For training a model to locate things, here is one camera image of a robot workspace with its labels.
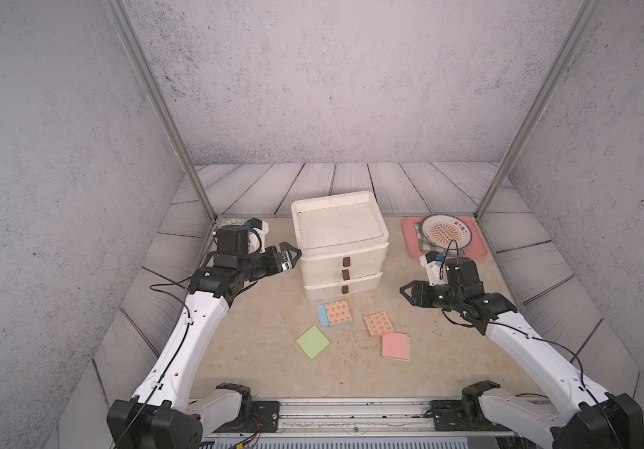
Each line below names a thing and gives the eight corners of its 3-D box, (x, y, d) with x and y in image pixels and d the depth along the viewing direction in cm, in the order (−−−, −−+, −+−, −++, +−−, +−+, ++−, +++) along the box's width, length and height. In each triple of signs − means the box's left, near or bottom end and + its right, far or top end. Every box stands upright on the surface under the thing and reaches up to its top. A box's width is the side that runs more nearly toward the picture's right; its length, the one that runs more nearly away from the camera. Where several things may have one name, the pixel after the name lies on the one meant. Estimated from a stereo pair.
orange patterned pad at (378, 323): (370, 337, 89) (371, 334, 87) (363, 319, 93) (364, 315, 91) (392, 331, 90) (393, 328, 88) (384, 313, 94) (385, 309, 92)
